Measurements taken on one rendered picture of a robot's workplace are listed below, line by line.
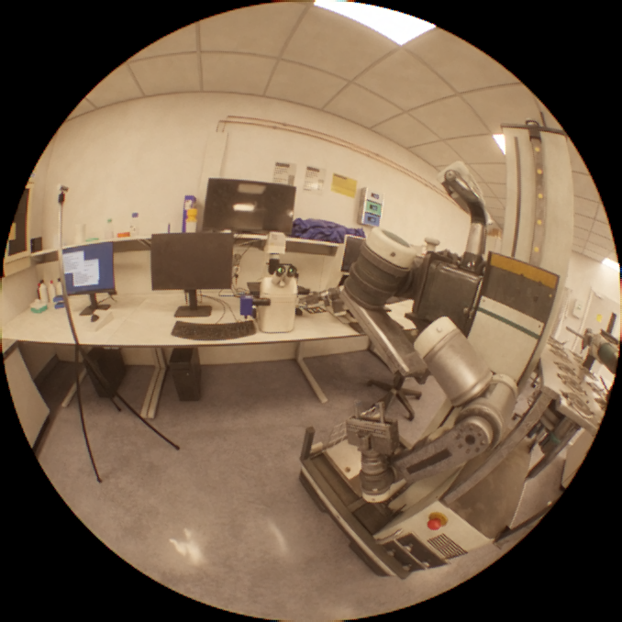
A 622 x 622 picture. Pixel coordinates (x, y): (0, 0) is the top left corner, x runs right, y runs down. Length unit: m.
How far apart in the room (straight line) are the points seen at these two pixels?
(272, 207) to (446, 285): 1.43
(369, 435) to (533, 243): 0.56
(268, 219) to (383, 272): 1.34
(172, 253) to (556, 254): 1.58
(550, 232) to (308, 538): 1.48
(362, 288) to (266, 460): 1.24
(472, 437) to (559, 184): 0.54
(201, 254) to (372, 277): 1.05
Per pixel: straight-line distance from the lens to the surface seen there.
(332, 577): 1.32
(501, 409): 0.39
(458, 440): 0.39
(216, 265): 1.31
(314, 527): 1.32
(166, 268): 1.37
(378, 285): 0.47
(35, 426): 2.16
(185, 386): 1.73
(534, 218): 0.56
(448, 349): 0.39
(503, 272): 0.49
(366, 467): 0.59
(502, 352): 0.51
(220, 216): 1.67
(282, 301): 1.10
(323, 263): 2.02
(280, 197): 1.74
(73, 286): 1.86
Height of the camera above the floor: 1.29
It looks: 20 degrees down
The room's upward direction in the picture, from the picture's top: 8 degrees clockwise
